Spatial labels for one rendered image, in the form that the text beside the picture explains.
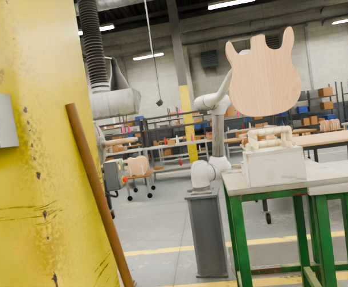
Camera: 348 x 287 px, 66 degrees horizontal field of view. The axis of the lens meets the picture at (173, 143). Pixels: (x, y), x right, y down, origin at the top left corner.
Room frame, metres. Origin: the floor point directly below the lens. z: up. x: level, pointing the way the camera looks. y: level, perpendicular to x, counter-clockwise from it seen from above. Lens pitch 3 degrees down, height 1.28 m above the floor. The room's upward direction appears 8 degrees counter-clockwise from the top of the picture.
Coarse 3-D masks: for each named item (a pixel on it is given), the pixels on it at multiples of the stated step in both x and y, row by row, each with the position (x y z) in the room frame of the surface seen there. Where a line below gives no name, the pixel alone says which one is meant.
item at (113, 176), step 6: (108, 162) 1.82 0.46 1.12; (114, 162) 1.81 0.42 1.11; (120, 162) 1.90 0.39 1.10; (108, 168) 1.82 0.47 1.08; (114, 168) 1.82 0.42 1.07; (120, 168) 1.88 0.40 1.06; (108, 174) 1.82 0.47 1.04; (114, 174) 1.82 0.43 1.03; (120, 174) 1.85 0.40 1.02; (108, 180) 1.82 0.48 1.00; (114, 180) 1.82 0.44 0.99; (120, 180) 1.84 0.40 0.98; (108, 186) 1.82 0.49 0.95; (114, 186) 1.82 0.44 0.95; (120, 186) 1.82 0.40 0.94
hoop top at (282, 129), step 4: (272, 128) 1.32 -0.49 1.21; (276, 128) 1.31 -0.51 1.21; (280, 128) 1.31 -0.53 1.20; (284, 128) 1.31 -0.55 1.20; (288, 128) 1.30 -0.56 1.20; (252, 132) 1.33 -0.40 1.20; (256, 132) 1.32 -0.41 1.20; (260, 132) 1.32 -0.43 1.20; (264, 132) 1.32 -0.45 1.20; (268, 132) 1.32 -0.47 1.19; (272, 132) 1.31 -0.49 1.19; (276, 132) 1.31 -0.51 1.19; (280, 132) 1.31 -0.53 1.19; (284, 132) 1.31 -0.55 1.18
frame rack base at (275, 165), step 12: (252, 156) 1.32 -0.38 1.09; (264, 156) 1.31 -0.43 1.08; (276, 156) 1.30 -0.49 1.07; (288, 156) 1.29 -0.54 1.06; (300, 156) 1.29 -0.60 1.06; (252, 168) 1.32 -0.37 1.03; (264, 168) 1.31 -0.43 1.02; (276, 168) 1.30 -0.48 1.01; (288, 168) 1.30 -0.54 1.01; (300, 168) 1.29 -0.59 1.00; (252, 180) 1.32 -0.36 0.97; (264, 180) 1.31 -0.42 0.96; (276, 180) 1.30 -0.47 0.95; (288, 180) 1.30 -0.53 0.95; (300, 180) 1.29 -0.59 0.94
